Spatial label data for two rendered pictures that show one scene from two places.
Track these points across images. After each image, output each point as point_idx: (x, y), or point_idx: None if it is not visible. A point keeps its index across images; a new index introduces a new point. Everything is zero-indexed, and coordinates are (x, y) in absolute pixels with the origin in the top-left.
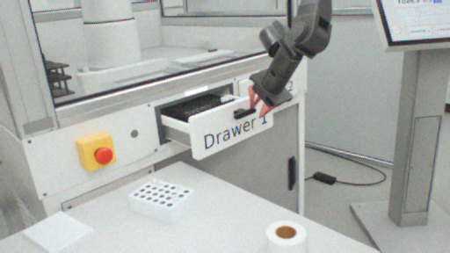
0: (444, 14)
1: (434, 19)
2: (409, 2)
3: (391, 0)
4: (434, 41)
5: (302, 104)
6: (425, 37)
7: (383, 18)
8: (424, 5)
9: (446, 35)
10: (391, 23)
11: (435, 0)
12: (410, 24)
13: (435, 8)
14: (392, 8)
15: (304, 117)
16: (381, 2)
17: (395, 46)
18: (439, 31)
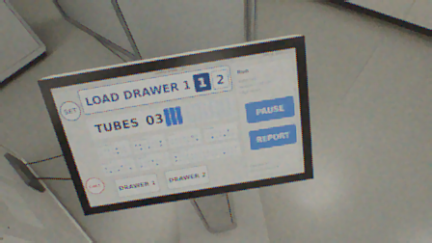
0: (184, 148)
1: (165, 160)
2: (118, 127)
3: (84, 125)
4: (162, 202)
5: (13, 242)
6: (148, 195)
7: (71, 165)
8: (148, 132)
9: (184, 189)
10: (86, 174)
11: (171, 119)
12: (120, 173)
13: (169, 136)
14: (86, 144)
15: (29, 242)
16: (63, 131)
17: (95, 213)
18: (173, 182)
